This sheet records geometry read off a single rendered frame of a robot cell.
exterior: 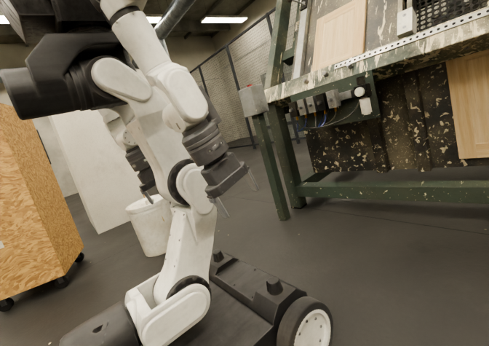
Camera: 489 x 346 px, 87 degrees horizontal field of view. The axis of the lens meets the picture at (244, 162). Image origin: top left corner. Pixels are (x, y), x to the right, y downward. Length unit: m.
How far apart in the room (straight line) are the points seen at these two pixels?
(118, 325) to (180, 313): 0.15
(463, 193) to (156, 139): 1.35
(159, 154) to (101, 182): 2.41
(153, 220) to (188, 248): 1.09
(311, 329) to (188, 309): 0.36
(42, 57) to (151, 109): 0.25
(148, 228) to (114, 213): 1.31
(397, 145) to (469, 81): 0.45
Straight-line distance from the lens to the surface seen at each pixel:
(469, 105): 1.67
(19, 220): 2.12
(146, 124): 0.75
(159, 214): 1.90
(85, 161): 3.14
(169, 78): 0.54
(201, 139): 0.56
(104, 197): 3.17
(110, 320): 0.84
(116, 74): 0.74
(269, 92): 1.86
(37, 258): 2.16
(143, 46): 0.58
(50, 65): 0.75
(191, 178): 0.75
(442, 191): 1.57
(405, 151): 1.79
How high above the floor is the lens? 0.75
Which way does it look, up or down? 9 degrees down
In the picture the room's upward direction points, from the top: 16 degrees counter-clockwise
